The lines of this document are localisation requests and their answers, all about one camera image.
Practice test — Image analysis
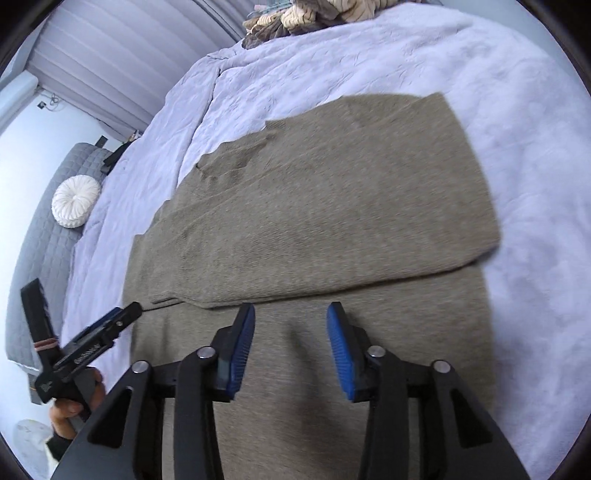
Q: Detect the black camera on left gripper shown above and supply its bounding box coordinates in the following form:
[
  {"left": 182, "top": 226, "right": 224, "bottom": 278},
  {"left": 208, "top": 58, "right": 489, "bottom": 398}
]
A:
[{"left": 21, "top": 278, "right": 60, "bottom": 370}]

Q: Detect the grey pleated curtain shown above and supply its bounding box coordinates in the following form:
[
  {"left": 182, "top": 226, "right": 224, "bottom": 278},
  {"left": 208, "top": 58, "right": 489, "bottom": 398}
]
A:
[{"left": 26, "top": 0, "right": 254, "bottom": 138}]

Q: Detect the olive brown knit sweater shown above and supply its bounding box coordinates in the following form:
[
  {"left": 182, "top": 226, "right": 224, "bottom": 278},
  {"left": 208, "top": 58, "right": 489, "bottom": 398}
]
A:
[{"left": 123, "top": 93, "right": 501, "bottom": 479}]

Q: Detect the left hand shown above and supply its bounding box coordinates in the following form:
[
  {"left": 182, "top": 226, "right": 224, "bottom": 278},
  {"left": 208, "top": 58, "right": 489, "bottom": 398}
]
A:
[{"left": 49, "top": 367, "right": 106, "bottom": 440}]

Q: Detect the pile of beige brown clothes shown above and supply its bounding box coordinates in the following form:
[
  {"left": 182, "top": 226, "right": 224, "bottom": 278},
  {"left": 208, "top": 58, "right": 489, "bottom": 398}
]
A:
[{"left": 242, "top": 1, "right": 403, "bottom": 50}]

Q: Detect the white round pleated cushion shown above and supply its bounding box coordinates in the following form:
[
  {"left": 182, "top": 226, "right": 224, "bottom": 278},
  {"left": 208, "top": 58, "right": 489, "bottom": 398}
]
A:
[{"left": 51, "top": 175, "right": 101, "bottom": 229}]

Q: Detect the grey quilted headboard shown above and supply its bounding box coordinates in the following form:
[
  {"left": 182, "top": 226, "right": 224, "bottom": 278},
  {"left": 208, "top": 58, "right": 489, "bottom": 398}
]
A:
[{"left": 5, "top": 143, "right": 111, "bottom": 375}]

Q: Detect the black item by headboard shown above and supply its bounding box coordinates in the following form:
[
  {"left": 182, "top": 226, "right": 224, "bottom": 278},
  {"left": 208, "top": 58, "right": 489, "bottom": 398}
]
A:
[{"left": 99, "top": 139, "right": 135, "bottom": 176}]

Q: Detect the lavender fleece bed blanket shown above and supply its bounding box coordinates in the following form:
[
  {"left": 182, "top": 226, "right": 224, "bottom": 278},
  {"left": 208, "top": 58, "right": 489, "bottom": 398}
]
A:
[{"left": 60, "top": 5, "right": 590, "bottom": 479}]

